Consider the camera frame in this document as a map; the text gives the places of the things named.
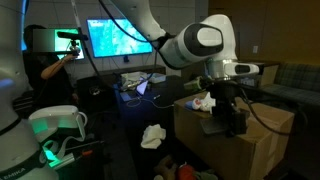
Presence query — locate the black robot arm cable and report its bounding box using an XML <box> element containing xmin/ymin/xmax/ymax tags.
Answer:
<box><xmin>98</xmin><ymin>0</ymin><xmax>308</xmax><ymax>136</ymax></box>

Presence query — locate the black camera tripod head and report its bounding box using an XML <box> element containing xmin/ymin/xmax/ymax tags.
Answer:
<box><xmin>68</xmin><ymin>39</ymin><xmax>83</xmax><ymax>57</ymax></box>

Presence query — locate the brown cardboard box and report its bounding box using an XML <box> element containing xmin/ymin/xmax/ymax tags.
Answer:
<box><xmin>173</xmin><ymin>90</ymin><xmax>296</xmax><ymax>180</ymax></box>

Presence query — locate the small lit wall screen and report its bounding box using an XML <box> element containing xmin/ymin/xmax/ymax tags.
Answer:
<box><xmin>54</xmin><ymin>28</ymin><xmax>85</xmax><ymax>61</ymax></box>

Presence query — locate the white cloth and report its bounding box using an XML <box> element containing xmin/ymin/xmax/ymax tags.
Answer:
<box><xmin>199</xmin><ymin>92</ymin><xmax>216</xmax><ymax>114</ymax></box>

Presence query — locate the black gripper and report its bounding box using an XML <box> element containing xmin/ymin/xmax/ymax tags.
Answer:
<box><xmin>208</xmin><ymin>79</ymin><xmax>240</xmax><ymax>138</ymax></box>

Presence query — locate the small cardboard box background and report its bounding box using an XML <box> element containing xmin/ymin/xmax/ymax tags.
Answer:
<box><xmin>233</xmin><ymin>59</ymin><xmax>280</xmax><ymax>88</ymax></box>

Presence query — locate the blue cloth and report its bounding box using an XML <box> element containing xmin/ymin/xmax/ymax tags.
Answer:
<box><xmin>184</xmin><ymin>99</ymin><xmax>197</xmax><ymax>112</ymax></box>

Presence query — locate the yellow wrist mount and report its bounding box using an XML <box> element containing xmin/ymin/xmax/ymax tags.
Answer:
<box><xmin>184</xmin><ymin>76</ymin><xmax>205</xmax><ymax>93</ymax></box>

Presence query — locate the black stereo camera bar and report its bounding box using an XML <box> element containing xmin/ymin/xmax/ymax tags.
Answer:
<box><xmin>56</xmin><ymin>30</ymin><xmax>89</xmax><ymax>42</ymax></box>

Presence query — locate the silver open laptop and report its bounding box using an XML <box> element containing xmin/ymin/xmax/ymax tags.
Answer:
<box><xmin>119</xmin><ymin>79</ymin><xmax>149</xmax><ymax>103</ymax></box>

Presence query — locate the bystander hand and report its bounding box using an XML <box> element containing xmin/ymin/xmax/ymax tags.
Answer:
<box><xmin>61</xmin><ymin>53</ymin><xmax>78</xmax><ymax>63</ymax></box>

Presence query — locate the red plush toy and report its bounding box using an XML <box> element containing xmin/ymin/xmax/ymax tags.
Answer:
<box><xmin>176</xmin><ymin>162</ymin><xmax>218</xmax><ymax>180</ymax></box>

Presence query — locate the large cyan lit screen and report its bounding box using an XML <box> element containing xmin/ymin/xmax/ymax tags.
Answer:
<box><xmin>87</xmin><ymin>18</ymin><xmax>154</xmax><ymax>58</ymax></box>

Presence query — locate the pale plastic container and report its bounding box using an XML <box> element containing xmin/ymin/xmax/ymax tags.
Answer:
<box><xmin>148</xmin><ymin>73</ymin><xmax>167</xmax><ymax>84</ymax></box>

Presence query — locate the bystander forearm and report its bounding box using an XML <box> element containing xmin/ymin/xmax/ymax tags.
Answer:
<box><xmin>41</xmin><ymin>58</ymin><xmax>69</xmax><ymax>80</ymax></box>

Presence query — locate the green plaid sofa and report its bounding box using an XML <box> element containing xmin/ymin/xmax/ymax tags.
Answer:
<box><xmin>259</xmin><ymin>63</ymin><xmax>320</xmax><ymax>108</ymax></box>

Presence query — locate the white crumpled background bag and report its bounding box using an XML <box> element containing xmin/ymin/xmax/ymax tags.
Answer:
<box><xmin>120</xmin><ymin>71</ymin><xmax>149</xmax><ymax>91</ymax></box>

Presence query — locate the dark red floor object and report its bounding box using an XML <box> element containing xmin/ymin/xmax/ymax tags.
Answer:
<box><xmin>153</xmin><ymin>154</ymin><xmax>178</xmax><ymax>180</ymax></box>

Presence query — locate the thin white desk cable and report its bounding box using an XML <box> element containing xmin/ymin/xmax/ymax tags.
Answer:
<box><xmin>126</xmin><ymin>94</ymin><xmax>176</xmax><ymax>109</ymax></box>

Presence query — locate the bystander dark clothed body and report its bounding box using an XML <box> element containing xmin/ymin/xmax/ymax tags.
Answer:
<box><xmin>21</xmin><ymin>23</ymin><xmax>79</xmax><ymax>111</ymax></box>

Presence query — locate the white towel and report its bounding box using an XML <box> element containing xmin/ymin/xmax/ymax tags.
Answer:
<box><xmin>139</xmin><ymin>123</ymin><xmax>167</xmax><ymax>150</ymax></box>

